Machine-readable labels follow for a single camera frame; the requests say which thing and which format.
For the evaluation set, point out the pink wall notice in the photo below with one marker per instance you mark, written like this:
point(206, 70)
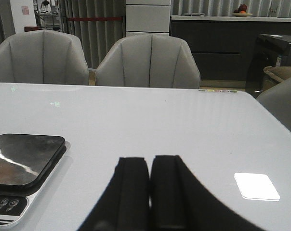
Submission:
point(25, 10)

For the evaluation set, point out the coloured sticker strip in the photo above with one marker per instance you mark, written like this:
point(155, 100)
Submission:
point(218, 91)

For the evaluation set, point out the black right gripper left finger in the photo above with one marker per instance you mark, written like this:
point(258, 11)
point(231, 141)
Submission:
point(124, 205)

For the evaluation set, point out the grey upholstered chair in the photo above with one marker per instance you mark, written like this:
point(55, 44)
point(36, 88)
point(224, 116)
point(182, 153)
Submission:
point(43, 57)
point(149, 61)

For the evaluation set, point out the red trash bin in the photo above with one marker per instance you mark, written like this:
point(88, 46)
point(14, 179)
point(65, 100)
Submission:
point(31, 28)

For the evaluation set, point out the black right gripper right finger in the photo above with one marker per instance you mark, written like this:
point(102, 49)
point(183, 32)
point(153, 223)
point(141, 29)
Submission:
point(181, 203)

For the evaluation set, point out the tan cushion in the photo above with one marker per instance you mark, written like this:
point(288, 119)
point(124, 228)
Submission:
point(275, 75)

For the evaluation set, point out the digital kitchen scale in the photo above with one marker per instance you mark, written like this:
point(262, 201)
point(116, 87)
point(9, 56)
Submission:
point(27, 162)

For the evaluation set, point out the fruit bowl on counter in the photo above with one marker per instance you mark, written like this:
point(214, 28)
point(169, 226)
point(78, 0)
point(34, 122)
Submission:
point(241, 11)

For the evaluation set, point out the left grey upholstered chair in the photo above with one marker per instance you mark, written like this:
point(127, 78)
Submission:
point(43, 57)

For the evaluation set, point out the right grey upholstered chair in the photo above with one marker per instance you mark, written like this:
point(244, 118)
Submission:
point(149, 61)

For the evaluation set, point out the dark sideboard counter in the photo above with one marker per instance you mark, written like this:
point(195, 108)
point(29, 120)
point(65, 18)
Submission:
point(222, 46)

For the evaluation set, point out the grey chair at right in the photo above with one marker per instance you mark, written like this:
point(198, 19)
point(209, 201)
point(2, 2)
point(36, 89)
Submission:
point(277, 100)

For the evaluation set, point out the white drawer cabinet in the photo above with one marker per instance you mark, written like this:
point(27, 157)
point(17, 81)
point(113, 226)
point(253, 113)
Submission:
point(147, 17)

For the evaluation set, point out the dark side table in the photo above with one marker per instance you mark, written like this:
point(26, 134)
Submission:
point(269, 50)

